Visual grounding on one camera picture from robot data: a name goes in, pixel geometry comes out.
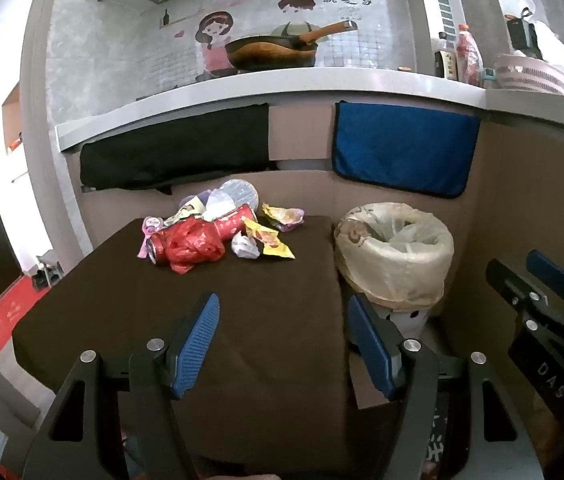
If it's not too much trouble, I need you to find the dark sauce bottle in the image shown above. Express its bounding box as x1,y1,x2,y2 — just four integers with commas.
432,32,459,80

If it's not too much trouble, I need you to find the red plastic bag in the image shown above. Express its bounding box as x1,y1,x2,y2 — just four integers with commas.
161,216,226,275

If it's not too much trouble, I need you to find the cartoon printed card wrapper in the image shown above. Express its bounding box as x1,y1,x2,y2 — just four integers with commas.
164,204,203,227

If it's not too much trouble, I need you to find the black wok with wooden handle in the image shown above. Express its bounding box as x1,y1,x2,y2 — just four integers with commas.
224,20,359,72

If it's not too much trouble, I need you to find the cartoon couple wall sticker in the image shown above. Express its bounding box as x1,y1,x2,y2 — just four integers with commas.
194,0,379,82

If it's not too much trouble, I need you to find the blue cloth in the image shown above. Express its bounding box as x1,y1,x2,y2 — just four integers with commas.
331,100,482,200

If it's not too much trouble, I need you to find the pink plastic basket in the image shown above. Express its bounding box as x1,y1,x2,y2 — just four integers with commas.
492,52,564,97

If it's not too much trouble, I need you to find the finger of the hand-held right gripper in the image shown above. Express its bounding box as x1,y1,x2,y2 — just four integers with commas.
485,258,564,332
526,249,564,306

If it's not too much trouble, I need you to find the small grey stool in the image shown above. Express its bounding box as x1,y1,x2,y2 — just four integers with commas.
31,254,66,291

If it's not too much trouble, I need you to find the white trash bin with liner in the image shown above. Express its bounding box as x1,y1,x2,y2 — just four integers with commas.
334,202,455,312

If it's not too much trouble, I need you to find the red drink can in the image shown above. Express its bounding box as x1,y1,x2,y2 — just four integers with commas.
145,227,183,266

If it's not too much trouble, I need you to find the pink snack stick wrapper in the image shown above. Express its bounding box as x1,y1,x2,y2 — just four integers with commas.
137,215,165,260

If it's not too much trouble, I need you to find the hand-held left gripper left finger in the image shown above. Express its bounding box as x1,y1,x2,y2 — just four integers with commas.
21,292,221,480

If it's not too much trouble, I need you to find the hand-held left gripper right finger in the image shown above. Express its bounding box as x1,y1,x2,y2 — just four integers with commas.
347,293,545,480

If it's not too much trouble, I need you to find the yellow orange snack wrapper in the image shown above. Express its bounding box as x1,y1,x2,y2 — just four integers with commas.
244,218,297,261

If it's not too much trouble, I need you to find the white kitchen counter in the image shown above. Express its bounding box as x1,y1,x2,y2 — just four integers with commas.
55,67,564,154

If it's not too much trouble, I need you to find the red floor mat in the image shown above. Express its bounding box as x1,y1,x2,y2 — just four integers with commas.
0,279,59,362

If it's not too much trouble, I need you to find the red bottle with orange cap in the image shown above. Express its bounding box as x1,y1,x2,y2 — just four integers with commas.
455,23,485,85

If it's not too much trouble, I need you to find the red soda can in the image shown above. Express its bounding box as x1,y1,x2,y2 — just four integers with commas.
213,204,258,241

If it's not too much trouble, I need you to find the white paper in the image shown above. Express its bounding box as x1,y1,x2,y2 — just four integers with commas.
230,232,262,260

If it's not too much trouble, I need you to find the black cloth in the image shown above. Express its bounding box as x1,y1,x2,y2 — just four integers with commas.
79,103,271,195

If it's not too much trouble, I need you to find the yellow purple candy wrapper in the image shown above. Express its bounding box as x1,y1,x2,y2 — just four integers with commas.
261,203,306,234

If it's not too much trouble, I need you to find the white plastic bag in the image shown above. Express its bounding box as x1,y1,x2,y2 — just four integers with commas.
504,0,564,75

